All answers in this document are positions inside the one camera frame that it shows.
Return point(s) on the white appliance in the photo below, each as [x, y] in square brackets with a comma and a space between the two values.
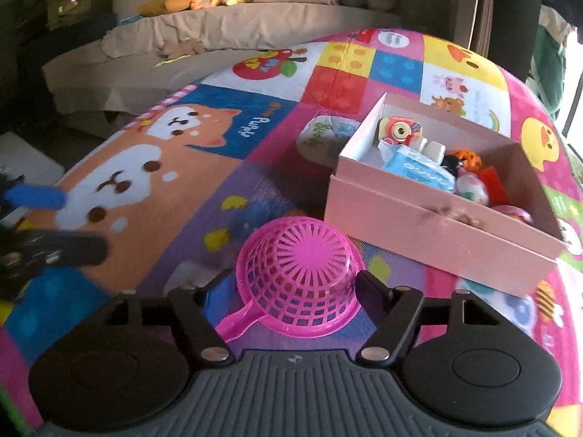
[32, 157]

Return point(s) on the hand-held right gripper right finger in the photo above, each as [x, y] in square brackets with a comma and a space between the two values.
[369, 291]

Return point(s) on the small beige plush bear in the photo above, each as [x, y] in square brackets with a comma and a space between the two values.
[182, 48]

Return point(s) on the red toy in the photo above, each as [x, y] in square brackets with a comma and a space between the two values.
[495, 184]

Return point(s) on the small black toy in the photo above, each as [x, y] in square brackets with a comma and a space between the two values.
[450, 164]

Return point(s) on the beige sofa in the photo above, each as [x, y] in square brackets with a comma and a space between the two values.
[205, 68]

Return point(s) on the yellow plush cushion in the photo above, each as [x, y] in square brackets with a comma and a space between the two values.
[164, 5]

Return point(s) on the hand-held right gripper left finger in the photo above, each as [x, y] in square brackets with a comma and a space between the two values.
[218, 292]

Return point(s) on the white patterned toy ball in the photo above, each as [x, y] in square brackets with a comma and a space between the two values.
[472, 190]

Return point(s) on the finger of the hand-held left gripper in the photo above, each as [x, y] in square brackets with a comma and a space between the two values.
[34, 196]
[68, 248]

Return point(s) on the yellow toy camera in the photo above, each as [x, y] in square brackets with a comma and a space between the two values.
[398, 131]

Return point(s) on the green hanging cloth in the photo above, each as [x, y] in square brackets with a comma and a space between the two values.
[549, 59]

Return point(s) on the pink toy ball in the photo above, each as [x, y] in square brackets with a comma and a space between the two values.
[512, 215]

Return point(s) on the pink plastic strainer basket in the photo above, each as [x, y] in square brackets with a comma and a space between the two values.
[296, 273]

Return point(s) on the pink cardboard box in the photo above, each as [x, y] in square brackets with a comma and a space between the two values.
[432, 232]

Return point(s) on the white wet wipes pack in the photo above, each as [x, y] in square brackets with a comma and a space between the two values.
[321, 139]

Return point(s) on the small white bottle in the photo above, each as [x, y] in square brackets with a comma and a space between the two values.
[430, 150]

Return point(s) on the colourful printed blanket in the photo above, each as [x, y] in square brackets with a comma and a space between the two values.
[182, 218]

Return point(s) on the blue tissue pack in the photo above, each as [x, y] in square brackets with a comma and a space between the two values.
[416, 168]

